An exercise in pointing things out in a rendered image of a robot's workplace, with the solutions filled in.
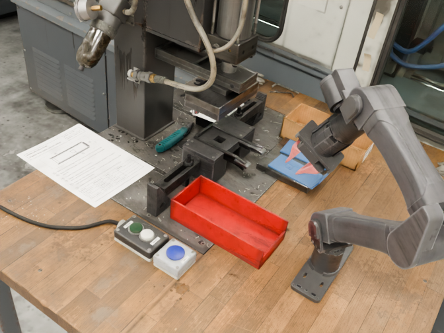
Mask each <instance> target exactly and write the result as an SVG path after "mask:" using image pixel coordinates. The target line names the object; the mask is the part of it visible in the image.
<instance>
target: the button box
mask: <svg viewBox="0 0 444 333"><path fill-rule="evenodd" d="M0 209H1V210H3V211H4V212H6V213H8V214H10V215H12V216H14V217H16V218H18V219H21V220H23V221H26V222H27V223H31V224H33V225H37V226H40V227H45V228H49V229H63V230H77V229H88V228H91V227H95V226H98V225H102V224H105V223H113V224H115V225H117V228H116V229H115V230H114V237H115V238H114V240H115V241H117V242H119V243H120V244H122V245H123V246H125V247H126V248H128V249H130V250H131V251H132V252H134V253H136V254H137V255H139V256H140V257H142V258H143V259H145V260H146V261H148V262H150V261H152V260H153V256H154V255H155V254H156V253H157V252H158V251H159V250H160V249H161V248H162V247H163V246H164V245H165V244H166V243H168V242H169V236H168V235H167V234H166V233H164V232H162V231H160V230H159V229H157V228H156V227H154V226H152V225H151V224H149V223H148V222H146V221H144V220H142V219H141V218H139V217H138V216H136V215H132V216H131V217H130V218H129V219H128V220H127V221H125V220H121V221H120V222H119V221H116V220H113V219H106V220H103V221H98V222H95V223H91V224H88V225H79V226H61V225H49V224H45V223H41V222H37V221H34V220H31V219H29V218H26V217H24V216H21V215H19V214H17V213H15V212H14V211H11V210H10V209H7V208H6V207H4V206H2V205H0ZM132 223H141V224H142V226H143V230H145V229H150V230H152V231H153V232H154V237H153V238H152V239H151V240H143V239H142V238H141V232H140V233H132V232H131V231H130V225H131V224H132Z"/></svg>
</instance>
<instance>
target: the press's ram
mask: <svg viewBox="0 0 444 333"><path fill-rule="evenodd" d="M155 58H157V59H160V60H162V61H165V62H167V63H169V64H171V65H174V66H176V67H179V68H181V69H183V70H185V71H188V72H190V73H192V74H195V75H197V76H199V77H201V78H204V79H206V81H204V82H203V83H201V84H200V85H198V86H201V85H204V84H205V83H207V81H208V80H209V78H210V74H211V66H210V61H209V57H208V56H207V54H206V53H205V51H202V52H200V53H199V52H196V51H194V50H191V49H189V48H186V47H184V46H181V45H179V44H176V43H174V42H171V41H170V42H167V43H166V44H163V45H161V46H159V47H156V48H155ZM215 61H216V67H217V73H216V78H215V80H214V83H213V84H212V86H210V88H208V89H206V90H204V91H201V92H191V91H188V92H186V93H185V103H184V105H185V106H186V107H188V108H191V109H192V113H193V114H199V113H201V114H203V115H205V116H207V117H210V118H212V119H214V120H216V121H219V120H221V119H222V118H224V117H225V116H226V115H227V114H229V113H231V112H232V111H233V110H234V109H236V108H238V107H239V106H240V105H241V104H243V103H244V102H246V101H247V100H248V99H250V98H251V97H253V96H254V95H255V94H257V91H258V84H259V81H257V76H258V72H255V71H253V70H251V69H248V68H245V67H243V66H241V65H238V66H237V67H233V66H232V65H231V63H229V62H227V61H225V60H222V59H219V58H218V57H215ZM198 86H197V87H198Z"/></svg>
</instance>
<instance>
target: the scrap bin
mask: <svg viewBox="0 0 444 333"><path fill-rule="evenodd" d="M170 218H171V219H173V220H175V221H176V222H178V223H180V224H181V225H183V226H185V227H187V228H188V229H190V230H191V231H193V232H195V233H197V234H199V235H200V236H202V237H203V238H205V239H207V240H209V241H210V242H212V243H214V244H216V245H217V246H219V247H221V248H222V249H224V250H226V251H227V252H229V253H231V254H233V255H234V256H236V257H237V258H240V259H241V260H243V261H245V262H246V263H248V264H250V265H251V266H253V267H255V268H256V269H258V270H259V269H260V268H261V266H262V265H263V264H264V262H265V261H266V260H267V259H268V258H269V257H270V255H271V254H272V253H273V252H274V250H275V249H276V248H277V247H278V246H279V244H280V243H281V242H282V241H283V239H284V238H285V233H286V230H287V226H288V223H289V221H288V220H286V219H284V218H282V217H280V216H278V215H276V214H275V213H272V212H271V211H269V210H267V209H265V208H263V207H261V206H259V205H258V204H256V203H254V202H252V201H250V200H248V199H246V198H244V197H242V196H240V195H238V194H236V193H234V192H233V191H231V190H229V189H227V188H225V187H223V186H222V185H220V184H218V183H216V182H214V181H212V180H210V179H208V178H206V177H204V176H202V175H200V176H199V177H197V178H196V179H195V180H194V181H193V182H192V183H191V184H189V185H188V186H187V187H185V189H183V190H182V191H181V192H179V193H178V194H177V195H176V196H175V197H173V198H172V199H171V201H170Z"/></svg>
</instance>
